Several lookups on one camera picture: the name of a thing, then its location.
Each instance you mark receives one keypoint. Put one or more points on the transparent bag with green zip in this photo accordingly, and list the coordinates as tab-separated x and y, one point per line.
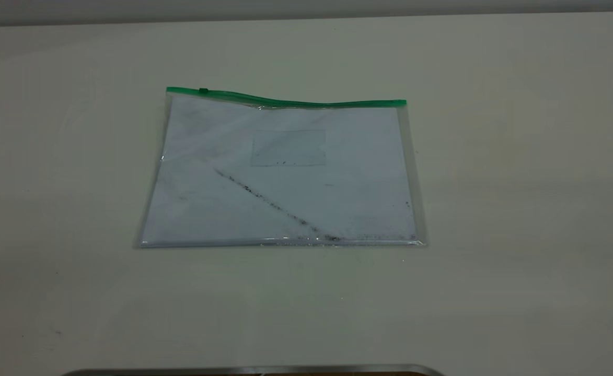
337	103

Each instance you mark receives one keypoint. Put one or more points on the silver metal rim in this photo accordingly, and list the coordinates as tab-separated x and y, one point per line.
259	370

